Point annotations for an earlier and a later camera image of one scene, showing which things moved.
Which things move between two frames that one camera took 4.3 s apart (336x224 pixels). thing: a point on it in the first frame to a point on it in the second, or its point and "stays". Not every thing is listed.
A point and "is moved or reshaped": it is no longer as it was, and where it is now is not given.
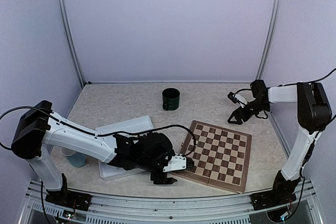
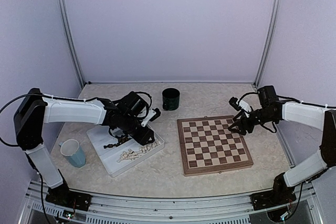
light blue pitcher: x=77 y=159 stays
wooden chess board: x=220 y=156 is moved or reshaped
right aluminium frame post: x=276 y=13 stays
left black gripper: x=161 y=179 to x=142 y=138
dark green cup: x=170 y=98 stays
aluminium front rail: x=304 y=207 stays
